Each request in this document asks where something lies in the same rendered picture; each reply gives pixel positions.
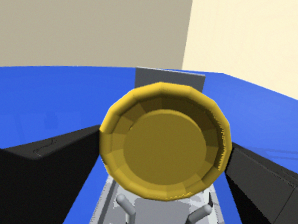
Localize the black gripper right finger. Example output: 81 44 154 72
223 141 298 224

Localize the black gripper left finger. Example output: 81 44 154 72
0 124 101 224

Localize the yellow plate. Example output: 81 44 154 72
98 81 231 201

